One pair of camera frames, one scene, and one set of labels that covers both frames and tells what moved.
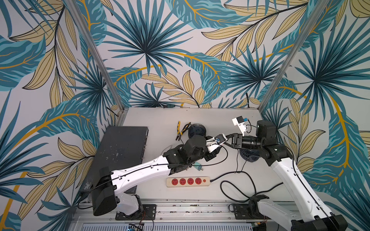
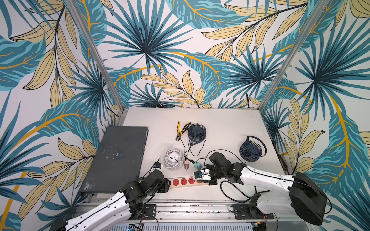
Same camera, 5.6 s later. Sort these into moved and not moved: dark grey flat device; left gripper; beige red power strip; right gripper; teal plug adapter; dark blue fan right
Moved: left gripper; right gripper
Not moved: dark blue fan right; dark grey flat device; beige red power strip; teal plug adapter
